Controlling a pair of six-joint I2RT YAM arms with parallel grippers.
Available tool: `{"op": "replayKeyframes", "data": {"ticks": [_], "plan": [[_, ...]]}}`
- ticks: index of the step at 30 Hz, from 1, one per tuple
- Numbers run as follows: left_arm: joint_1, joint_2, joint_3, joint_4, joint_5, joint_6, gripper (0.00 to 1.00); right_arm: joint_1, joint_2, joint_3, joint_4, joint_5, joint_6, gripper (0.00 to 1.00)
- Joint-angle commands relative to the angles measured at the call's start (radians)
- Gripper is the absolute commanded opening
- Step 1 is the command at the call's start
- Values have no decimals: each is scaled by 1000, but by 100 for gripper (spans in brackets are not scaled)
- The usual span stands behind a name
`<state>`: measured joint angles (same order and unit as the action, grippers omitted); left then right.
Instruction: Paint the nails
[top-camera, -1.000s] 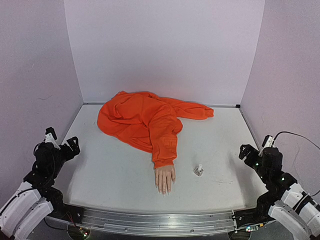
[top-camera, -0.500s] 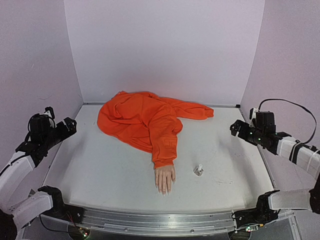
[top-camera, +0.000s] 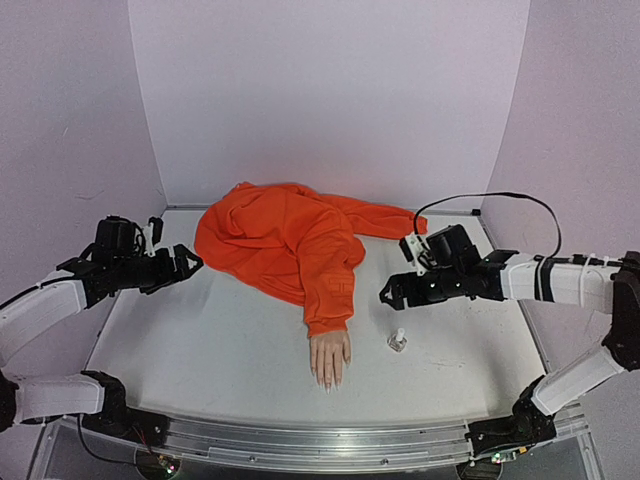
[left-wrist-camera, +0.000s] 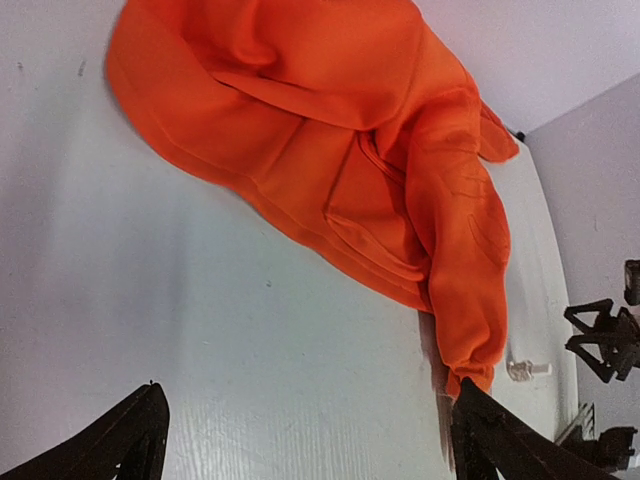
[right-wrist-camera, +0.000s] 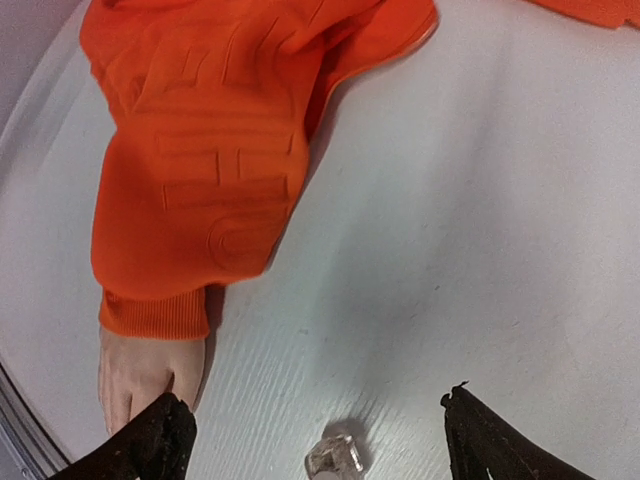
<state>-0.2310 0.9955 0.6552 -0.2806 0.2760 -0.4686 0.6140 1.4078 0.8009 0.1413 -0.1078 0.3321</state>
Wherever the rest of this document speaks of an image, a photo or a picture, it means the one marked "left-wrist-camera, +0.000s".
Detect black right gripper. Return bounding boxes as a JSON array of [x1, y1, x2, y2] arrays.
[[564, 259, 640, 384]]

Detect orange hoodie sweatshirt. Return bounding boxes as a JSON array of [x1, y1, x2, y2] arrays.
[[106, 1, 519, 396]]

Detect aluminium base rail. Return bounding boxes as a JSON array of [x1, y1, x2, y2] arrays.
[[555, 402, 596, 447]]

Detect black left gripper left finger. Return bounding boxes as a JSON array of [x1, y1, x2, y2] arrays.
[[1, 383, 169, 480]]

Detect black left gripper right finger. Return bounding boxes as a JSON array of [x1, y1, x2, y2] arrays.
[[451, 378, 613, 480]]

